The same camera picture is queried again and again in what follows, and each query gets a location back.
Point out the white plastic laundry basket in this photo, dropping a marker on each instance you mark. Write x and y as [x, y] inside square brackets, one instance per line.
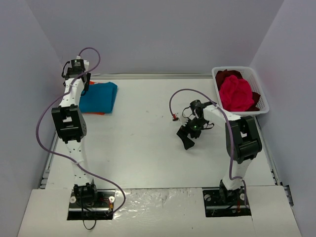
[251, 77]

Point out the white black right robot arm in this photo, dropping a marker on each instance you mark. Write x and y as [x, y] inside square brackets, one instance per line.
[242, 142]

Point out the teal blue t shirt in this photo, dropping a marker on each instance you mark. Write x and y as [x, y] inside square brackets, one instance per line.
[99, 98]

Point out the pink magenta t shirt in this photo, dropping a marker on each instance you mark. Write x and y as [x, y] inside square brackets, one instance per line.
[236, 94]

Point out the folded orange t shirt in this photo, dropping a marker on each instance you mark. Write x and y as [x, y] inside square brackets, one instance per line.
[95, 113]

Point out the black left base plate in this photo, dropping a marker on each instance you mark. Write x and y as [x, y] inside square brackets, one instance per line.
[100, 209]

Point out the dark maroon t shirt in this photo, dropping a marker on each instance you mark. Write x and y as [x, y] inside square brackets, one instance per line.
[220, 77]

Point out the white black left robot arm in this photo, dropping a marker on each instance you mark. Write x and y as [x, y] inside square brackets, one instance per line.
[71, 128]

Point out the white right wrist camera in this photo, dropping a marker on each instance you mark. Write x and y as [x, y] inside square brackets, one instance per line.
[180, 118]

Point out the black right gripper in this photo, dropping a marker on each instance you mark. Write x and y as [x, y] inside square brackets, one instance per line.
[185, 133]

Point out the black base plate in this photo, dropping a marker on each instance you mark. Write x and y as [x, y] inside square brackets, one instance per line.
[100, 209]
[214, 206]

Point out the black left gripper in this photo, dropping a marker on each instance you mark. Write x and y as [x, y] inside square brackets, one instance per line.
[77, 73]

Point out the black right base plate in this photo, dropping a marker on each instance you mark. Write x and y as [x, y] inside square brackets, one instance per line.
[214, 206]

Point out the white front cover board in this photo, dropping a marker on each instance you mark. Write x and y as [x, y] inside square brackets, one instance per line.
[162, 213]

